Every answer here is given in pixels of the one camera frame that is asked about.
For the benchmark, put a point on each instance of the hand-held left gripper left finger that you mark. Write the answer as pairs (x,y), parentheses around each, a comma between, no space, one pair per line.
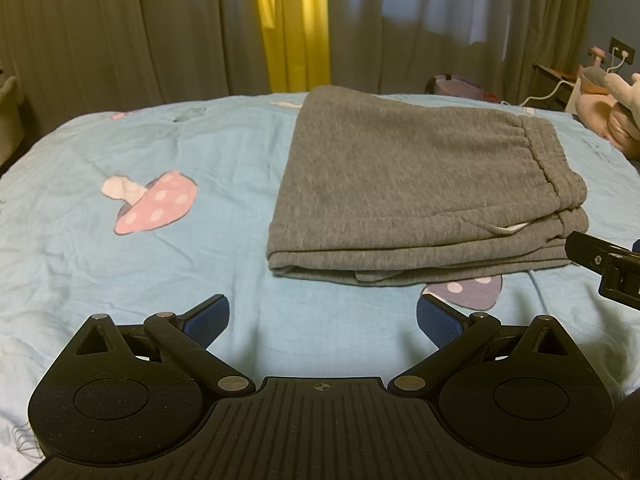
(207,317)

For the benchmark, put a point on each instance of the yellow curtain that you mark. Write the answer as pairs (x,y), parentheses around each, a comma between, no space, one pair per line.
(292,25)

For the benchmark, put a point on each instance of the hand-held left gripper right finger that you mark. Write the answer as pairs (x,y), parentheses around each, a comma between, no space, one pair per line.
(440,320)

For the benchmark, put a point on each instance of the purple basket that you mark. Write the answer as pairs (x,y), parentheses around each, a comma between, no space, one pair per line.
(452,86)

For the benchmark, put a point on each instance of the dark bedside table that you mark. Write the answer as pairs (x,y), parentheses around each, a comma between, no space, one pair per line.
(552,85)

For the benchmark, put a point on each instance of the wall socket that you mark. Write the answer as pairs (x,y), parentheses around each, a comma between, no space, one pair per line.
(621,50)

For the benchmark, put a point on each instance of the grey pants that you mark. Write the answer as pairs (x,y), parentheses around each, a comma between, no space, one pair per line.
(400,180)

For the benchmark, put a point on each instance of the light blue mushroom print blanket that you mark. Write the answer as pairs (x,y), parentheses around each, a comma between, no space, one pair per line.
(200,250)

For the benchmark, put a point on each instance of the pink plush toy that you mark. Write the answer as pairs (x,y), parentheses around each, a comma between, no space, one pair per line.
(605,110)

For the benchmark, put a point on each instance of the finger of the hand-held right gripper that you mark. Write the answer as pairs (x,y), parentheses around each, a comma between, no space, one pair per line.
(617,270)

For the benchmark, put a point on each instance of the grey plush chair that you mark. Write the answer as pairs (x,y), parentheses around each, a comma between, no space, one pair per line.
(10,120)

